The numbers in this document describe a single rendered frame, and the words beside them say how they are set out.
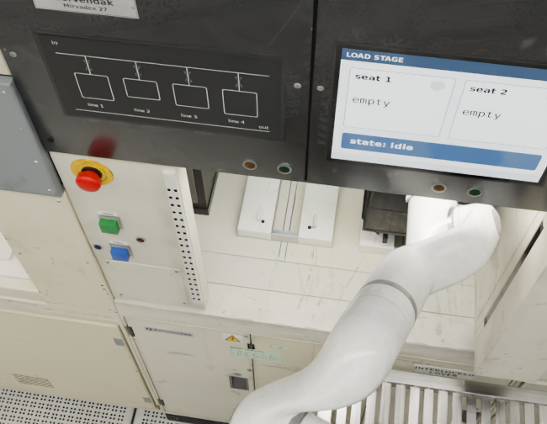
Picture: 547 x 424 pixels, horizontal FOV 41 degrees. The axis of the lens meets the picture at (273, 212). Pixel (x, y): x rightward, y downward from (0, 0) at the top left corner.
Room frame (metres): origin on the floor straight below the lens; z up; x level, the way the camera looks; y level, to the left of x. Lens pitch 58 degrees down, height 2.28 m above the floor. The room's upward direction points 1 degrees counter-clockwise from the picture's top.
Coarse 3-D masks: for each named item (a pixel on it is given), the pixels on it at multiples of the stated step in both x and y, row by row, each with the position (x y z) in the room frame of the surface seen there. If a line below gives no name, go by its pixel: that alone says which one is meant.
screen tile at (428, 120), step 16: (352, 80) 0.59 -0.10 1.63; (368, 80) 0.59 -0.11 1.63; (384, 80) 0.59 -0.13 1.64; (400, 80) 0.59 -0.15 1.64; (416, 80) 0.58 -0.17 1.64; (384, 96) 0.59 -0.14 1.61; (400, 96) 0.58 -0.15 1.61; (416, 96) 0.58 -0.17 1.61; (432, 96) 0.58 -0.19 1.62; (448, 96) 0.58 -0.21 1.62; (352, 112) 0.59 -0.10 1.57; (368, 112) 0.59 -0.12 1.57; (384, 112) 0.59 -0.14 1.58; (400, 112) 0.58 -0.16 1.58; (432, 112) 0.58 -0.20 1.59; (368, 128) 0.59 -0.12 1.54; (384, 128) 0.59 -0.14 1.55; (400, 128) 0.58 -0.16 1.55; (416, 128) 0.58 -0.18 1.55; (432, 128) 0.58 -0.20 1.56
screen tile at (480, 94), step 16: (464, 96) 0.57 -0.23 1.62; (480, 96) 0.57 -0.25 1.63; (496, 96) 0.57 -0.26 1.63; (512, 96) 0.56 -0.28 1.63; (528, 96) 0.56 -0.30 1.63; (544, 96) 0.56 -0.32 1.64; (528, 112) 0.56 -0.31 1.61; (544, 112) 0.56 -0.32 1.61; (464, 128) 0.57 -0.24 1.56; (480, 128) 0.57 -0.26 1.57; (496, 128) 0.56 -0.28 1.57; (512, 128) 0.56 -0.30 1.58; (528, 128) 0.56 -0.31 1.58; (544, 128) 0.56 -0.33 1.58; (512, 144) 0.56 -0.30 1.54; (528, 144) 0.56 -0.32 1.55; (544, 144) 0.55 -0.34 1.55
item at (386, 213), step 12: (372, 192) 0.78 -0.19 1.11; (372, 204) 0.78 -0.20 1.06; (384, 204) 0.78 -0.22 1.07; (396, 204) 0.77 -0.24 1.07; (372, 216) 0.78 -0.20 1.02; (384, 216) 0.78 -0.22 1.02; (396, 216) 0.77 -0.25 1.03; (372, 228) 0.78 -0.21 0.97; (384, 228) 0.77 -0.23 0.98; (396, 228) 0.77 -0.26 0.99; (384, 240) 0.77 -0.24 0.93
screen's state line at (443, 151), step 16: (352, 144) 0.59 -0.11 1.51; (368, 144) 0.59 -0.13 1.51; (384, 144) 0.59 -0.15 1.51; (400, 144) 0.58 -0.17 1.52; (416, 144) 0.58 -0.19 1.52; (432, 144) 0.58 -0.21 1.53; (448, 160) 0.57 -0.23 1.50; (464, 160) 0.57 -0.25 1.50; (480, 160) 0.57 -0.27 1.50; (496, 160) 0.56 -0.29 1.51; (512, 160) 0.56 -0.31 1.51; (528, 160) 0.56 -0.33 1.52
